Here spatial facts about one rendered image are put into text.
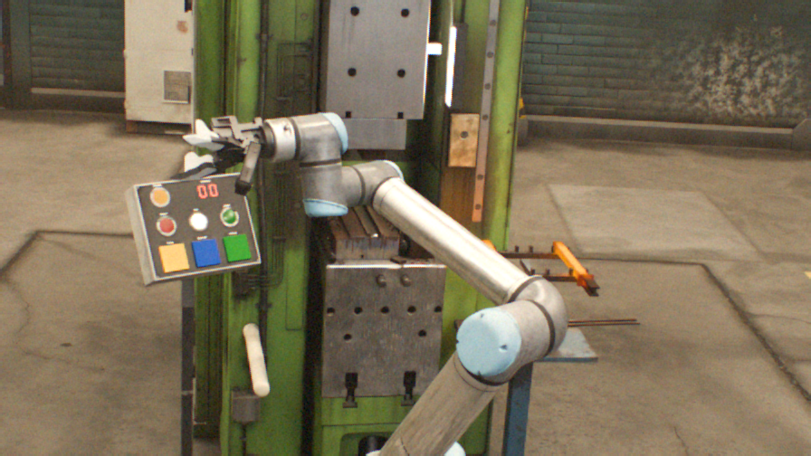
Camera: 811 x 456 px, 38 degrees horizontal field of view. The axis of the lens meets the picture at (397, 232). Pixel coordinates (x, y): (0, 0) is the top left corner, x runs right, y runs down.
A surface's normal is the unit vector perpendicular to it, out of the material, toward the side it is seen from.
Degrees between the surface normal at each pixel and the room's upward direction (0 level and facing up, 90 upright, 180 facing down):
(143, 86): 90
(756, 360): 0
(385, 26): 90
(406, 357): 90
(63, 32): 93
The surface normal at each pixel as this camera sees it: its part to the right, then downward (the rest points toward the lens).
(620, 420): 0.06, -0.95
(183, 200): 0.53, -0.23
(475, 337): -0.69, 0.07
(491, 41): 0.18, 0.31
